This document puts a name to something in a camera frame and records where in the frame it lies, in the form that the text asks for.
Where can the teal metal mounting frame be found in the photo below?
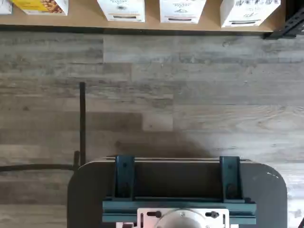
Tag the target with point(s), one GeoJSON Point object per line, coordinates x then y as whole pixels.
{"type": "Point", "coordinates": [124, 175]}

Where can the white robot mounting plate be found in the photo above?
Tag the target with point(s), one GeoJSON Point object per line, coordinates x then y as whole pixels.
{"type": "Point", "coordinates": [145, 217]}

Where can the wooden shelf board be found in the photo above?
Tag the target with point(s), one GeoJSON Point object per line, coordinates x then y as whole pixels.
{"type": "Point", "coordinates": [80, 20]}

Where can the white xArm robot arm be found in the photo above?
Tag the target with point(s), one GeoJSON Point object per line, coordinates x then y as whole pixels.
{"type": "Point", "coordinates": [183, 222]}

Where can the yellow purely elizabeth box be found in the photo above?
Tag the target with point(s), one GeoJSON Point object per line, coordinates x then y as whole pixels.
{"type": "Point", "coordinates": [40, 7]}

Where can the dark grey robot base platform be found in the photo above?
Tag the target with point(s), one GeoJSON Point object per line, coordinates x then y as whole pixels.
{"type": "Point", "coordinates": [90, 190]}

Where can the white box green strip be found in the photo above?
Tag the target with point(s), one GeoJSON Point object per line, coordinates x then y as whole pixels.
{"type": "Point", "coordinates": [247, 13]}

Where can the white box pink strip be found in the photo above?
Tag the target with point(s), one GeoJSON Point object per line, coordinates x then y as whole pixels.
{"type": "Point", "coordinates": [181, 10]}

